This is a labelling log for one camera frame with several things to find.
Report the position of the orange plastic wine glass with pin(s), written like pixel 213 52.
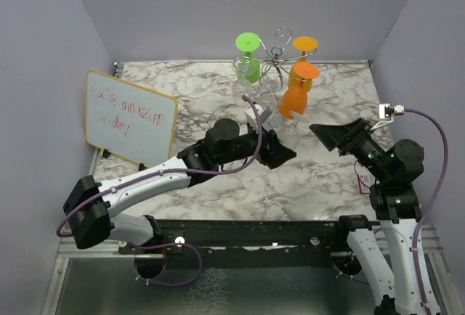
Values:
pixel 295 97

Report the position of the chrome wine glass rack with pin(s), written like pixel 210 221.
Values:
pixel 277 60

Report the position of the green plastic wine glass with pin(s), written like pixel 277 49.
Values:
pixel 248 43

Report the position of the clear glass hanging on rack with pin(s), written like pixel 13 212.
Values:
pixel 244 68

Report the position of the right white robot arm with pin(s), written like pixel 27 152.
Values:
pixel 400 283

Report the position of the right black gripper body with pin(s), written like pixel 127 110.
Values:
pixel 362 144

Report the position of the yellow plastic wine glass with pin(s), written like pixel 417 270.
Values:
pixel 307 45

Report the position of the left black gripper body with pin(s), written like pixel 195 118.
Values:
pixel 248 144

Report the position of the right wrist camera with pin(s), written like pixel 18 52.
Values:
pixel 387 113

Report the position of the small red white box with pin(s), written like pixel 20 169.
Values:
pixel 365 182

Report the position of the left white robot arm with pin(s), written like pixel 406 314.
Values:
pixel 95 210

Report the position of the clear wine glass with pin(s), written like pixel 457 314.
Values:
pixel 271 82
pixel 288 133

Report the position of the small whiteboard yellow frame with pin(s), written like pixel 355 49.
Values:
pixel 128 120

